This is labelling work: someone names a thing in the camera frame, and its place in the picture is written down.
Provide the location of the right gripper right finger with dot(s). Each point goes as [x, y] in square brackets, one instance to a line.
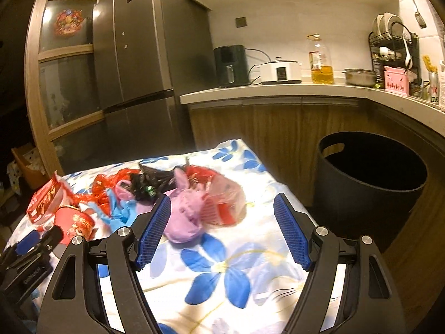
[369, 302]

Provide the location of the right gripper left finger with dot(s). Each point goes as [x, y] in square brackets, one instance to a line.
[73, 302]

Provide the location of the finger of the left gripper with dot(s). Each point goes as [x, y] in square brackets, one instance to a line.
[21, 247]
[47, 242]

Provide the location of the red paper cup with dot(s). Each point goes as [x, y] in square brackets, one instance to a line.
[73, 222]

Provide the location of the red white snack wrapper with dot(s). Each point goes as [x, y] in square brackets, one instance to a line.
[44, 203]

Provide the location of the pink plastic bag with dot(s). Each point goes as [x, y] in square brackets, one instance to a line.
[185, 224]

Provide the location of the black plastic bag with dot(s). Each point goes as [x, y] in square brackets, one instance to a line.
[150, 183]

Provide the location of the translucent red plastic bag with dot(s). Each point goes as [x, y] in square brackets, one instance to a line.
[223, 199]

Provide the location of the black round trash bin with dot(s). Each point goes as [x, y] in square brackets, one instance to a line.
[366, 184]

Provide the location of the floral blue white tablecloth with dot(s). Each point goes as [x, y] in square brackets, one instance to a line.
[233, 279]

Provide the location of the wooden glass door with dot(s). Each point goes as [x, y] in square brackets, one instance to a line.
[62, 98]

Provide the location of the wooden lower cabinets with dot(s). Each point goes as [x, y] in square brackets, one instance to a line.
[284, 133]

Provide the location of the dark grey refrigerator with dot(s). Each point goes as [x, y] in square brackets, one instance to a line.
[147, 55]

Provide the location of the black air fryer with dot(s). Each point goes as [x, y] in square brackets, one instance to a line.
[231, 66]

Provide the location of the pink utensil basket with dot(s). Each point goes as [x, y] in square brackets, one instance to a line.
[396, 81]

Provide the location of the stainless steel bowl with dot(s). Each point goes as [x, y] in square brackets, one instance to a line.
[360, 77]

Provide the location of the white rice cooker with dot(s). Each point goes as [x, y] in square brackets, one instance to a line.
[280, 72]

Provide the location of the green beer can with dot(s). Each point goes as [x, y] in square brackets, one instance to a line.
[434, 87]

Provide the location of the cooking oil bottle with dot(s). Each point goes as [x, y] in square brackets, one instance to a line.
[319, 60]

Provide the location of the white ladle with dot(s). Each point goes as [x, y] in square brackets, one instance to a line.
[408, 56]

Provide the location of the black dish rack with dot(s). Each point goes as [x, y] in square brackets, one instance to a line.
[388, 50]

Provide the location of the hanging black spatula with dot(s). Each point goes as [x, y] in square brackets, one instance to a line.
[419, 18]

